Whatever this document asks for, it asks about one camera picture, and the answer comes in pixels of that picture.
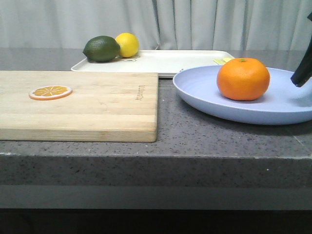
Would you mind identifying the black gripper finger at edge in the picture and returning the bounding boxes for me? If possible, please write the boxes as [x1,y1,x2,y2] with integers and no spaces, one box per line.
[290,12,312,88]

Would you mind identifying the light blue plate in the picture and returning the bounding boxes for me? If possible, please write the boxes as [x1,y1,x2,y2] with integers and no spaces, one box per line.
[173,65,312,125]

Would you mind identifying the orange fruit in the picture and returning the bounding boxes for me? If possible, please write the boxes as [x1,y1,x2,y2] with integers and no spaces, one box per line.
[216,58,270,101]

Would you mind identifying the cream white tray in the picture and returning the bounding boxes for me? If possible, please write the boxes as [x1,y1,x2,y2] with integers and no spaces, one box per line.
[71,50,233,78]

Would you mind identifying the yellow peel pieces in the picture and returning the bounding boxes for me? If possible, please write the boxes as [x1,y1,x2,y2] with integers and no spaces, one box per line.
[213,58,233,65]

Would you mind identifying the grey curtain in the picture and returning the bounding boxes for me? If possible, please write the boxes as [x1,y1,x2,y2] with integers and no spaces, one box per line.
[0,0,312,51]

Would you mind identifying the yellow lemon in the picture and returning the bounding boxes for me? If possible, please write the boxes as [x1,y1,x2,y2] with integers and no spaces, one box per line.
[115,32,139,58]

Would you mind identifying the wooden cutting board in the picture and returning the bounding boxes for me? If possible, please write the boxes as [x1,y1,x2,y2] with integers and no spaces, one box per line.
[0,71,158,142]

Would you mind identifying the green lime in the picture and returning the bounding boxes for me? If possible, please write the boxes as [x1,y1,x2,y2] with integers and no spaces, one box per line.
[83,36,120,62]

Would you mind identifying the orange slice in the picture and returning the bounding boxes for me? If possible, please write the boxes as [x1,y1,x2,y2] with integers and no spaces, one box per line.
[28,85,73,100]

